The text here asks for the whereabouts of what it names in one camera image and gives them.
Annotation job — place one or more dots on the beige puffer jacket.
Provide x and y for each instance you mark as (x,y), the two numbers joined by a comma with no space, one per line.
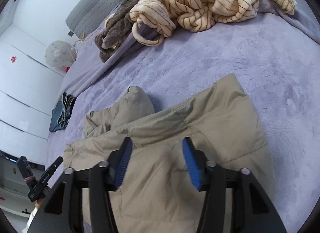
(175,132)

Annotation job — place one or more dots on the brown fleece robe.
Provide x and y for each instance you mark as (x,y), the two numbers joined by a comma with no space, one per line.
(117,30)

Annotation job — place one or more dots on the person's left forearm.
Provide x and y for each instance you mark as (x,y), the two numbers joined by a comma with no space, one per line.
(31,219)

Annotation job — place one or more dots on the small red box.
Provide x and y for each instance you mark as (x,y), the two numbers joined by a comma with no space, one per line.
(67,69)

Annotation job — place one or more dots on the white wardrobe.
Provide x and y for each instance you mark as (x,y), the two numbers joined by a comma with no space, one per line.
(27,92)

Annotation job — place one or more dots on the purple plush bed blanket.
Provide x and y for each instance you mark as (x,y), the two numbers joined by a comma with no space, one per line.
(262,67)

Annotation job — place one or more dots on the cream striped fleece robe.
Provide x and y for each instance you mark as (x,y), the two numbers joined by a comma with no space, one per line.
(212,0)

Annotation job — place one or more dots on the grey quilted headboard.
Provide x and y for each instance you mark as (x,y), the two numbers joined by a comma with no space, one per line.
(95,5)

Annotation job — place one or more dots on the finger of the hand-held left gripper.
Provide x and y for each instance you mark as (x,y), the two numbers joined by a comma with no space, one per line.
(55,164)

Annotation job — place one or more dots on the red door sticker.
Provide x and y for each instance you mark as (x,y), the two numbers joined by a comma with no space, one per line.
(13,59)

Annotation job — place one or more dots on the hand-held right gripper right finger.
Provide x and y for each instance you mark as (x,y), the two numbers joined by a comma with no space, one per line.
(191,164)

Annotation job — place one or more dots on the folded blue jeans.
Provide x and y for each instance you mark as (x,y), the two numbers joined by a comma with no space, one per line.
(61,115)

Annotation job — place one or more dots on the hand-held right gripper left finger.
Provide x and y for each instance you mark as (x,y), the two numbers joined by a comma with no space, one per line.
(123,164)

